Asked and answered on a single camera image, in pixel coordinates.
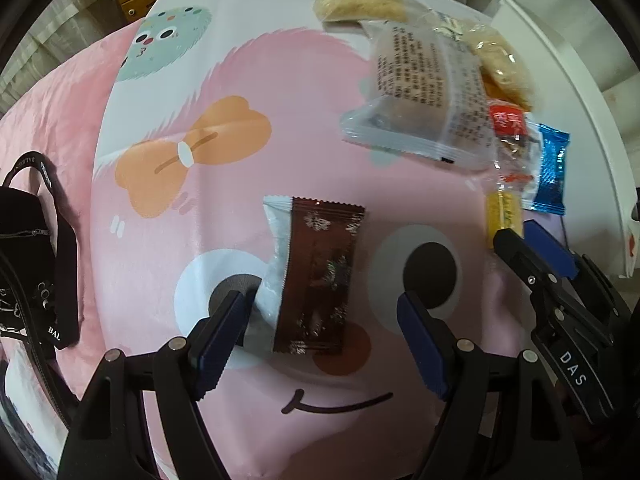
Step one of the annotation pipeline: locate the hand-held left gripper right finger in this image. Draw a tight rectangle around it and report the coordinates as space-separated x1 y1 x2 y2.
397 292 583 480

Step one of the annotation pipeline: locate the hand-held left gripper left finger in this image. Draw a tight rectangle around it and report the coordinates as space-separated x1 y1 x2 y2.
59 290 246 480

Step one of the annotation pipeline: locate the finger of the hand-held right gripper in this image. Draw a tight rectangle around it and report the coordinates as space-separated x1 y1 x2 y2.
492 227 566 332
522 220 608 281

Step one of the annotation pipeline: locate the small yellow candy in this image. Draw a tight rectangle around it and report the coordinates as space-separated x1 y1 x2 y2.
486 190 524 242

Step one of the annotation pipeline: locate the blue snack packet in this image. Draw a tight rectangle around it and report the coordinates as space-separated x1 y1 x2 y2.
522 122 572 217

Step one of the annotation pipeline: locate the white packet with red edges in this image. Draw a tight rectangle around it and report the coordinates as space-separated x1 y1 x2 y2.
624 207 640 262

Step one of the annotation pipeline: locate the white bun packet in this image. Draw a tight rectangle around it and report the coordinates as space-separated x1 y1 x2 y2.
255 195 295 327

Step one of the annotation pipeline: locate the clear brown nut packet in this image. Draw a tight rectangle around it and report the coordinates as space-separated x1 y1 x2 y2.
492 135 541 198

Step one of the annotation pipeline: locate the dark brown snack packet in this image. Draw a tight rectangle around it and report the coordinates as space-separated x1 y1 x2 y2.
272 196 367 357

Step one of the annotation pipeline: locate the red label clear packet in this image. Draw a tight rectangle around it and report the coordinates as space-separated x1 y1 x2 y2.
487 100 530 141

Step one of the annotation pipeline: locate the white plastic bin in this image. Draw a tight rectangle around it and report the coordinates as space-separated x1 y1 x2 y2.
492 0 640 278

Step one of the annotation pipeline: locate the yellow cake packet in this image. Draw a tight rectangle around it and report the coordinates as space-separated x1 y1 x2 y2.
472 19 533 111
314 0 408 24

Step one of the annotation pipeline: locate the clear pastry packet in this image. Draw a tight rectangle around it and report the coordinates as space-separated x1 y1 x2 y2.
341 12 493 168

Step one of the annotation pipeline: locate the pink blanket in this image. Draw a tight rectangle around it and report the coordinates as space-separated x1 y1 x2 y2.
0 25 151 411

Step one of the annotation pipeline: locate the white lace cover cloth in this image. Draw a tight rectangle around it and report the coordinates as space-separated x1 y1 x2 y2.
0 0 126 116

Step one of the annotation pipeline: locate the black strap bag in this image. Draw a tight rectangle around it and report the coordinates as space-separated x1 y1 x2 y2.
0 150 81 411

